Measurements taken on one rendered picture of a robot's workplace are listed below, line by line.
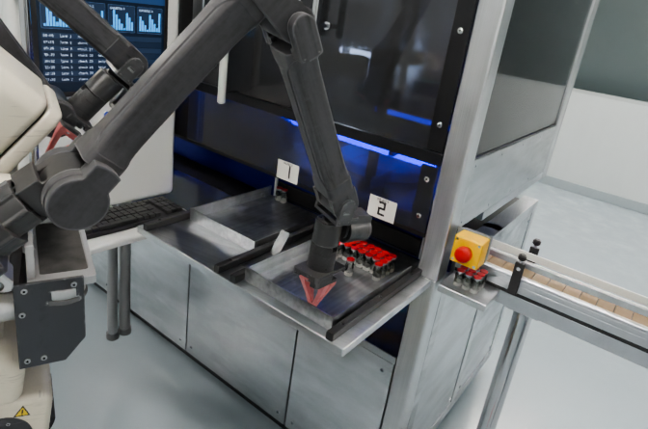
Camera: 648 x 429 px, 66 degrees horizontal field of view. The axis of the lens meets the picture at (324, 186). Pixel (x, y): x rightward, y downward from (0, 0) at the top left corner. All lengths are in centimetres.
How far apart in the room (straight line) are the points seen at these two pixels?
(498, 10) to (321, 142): 53
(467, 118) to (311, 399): 108
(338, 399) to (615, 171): 460
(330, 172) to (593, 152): 507
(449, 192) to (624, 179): 468
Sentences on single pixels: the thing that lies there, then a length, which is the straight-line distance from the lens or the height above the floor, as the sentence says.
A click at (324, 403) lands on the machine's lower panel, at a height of 30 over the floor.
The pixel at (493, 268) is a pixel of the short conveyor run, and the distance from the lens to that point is 140.
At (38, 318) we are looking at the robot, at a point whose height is 98.
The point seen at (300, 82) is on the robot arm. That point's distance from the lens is 80.
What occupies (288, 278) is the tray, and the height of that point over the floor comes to 88.
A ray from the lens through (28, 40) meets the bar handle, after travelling 148.
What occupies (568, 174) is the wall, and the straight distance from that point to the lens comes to 594.
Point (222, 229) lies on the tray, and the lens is 140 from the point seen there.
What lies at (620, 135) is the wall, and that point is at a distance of 581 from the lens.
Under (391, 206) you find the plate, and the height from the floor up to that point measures 104.
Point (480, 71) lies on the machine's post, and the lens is 120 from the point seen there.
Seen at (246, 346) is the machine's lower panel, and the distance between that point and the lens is 194.
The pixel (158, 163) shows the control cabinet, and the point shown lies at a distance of 181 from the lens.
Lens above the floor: 152
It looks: 20 degrees down
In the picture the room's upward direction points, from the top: 8 degrees clockwise
